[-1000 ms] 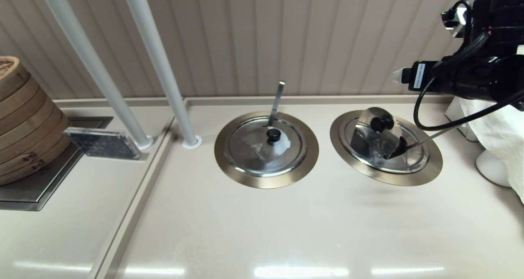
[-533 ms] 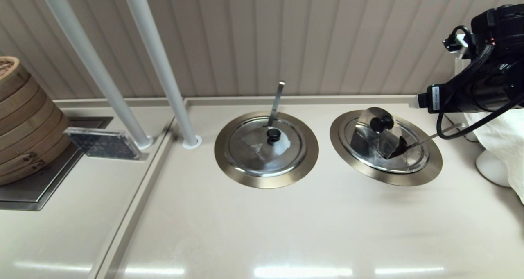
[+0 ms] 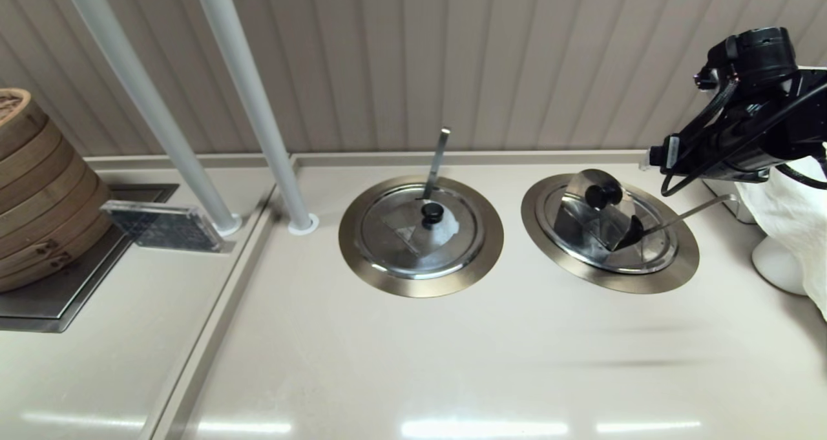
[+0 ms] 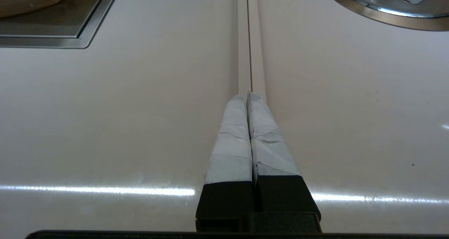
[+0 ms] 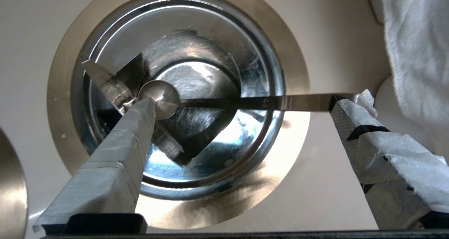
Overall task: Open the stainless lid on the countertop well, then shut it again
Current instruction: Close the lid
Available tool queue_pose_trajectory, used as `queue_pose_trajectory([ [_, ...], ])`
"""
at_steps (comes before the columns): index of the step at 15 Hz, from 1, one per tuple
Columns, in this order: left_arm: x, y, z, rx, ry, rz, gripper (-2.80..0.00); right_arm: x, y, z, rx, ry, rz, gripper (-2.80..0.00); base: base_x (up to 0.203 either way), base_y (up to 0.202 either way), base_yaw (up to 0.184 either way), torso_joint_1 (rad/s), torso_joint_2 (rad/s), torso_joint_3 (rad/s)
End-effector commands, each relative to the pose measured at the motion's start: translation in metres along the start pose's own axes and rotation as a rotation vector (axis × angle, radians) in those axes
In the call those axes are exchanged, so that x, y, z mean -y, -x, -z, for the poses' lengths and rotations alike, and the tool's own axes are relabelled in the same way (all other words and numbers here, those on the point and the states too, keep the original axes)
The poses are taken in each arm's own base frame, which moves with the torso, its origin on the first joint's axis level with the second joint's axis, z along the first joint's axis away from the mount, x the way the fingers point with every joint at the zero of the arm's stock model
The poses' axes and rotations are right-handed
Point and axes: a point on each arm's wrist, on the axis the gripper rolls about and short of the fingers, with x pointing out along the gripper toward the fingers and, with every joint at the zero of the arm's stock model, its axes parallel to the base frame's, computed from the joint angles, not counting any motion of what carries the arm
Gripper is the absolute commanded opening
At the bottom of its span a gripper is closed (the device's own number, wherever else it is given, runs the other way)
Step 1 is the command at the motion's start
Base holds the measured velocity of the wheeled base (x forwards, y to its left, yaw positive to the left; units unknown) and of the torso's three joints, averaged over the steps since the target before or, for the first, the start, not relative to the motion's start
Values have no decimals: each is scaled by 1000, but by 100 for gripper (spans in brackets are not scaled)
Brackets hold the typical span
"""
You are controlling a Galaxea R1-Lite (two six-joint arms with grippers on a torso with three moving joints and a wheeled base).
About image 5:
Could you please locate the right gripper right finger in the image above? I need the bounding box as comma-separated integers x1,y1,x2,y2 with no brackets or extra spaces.
329,90,449,230

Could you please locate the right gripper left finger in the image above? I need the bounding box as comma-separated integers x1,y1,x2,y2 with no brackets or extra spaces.
33,98,156,234

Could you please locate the ladle handle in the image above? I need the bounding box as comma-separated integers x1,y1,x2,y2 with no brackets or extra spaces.
138,79,360,120

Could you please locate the steel soup pot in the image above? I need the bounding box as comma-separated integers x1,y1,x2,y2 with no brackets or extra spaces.
142,32,242,162

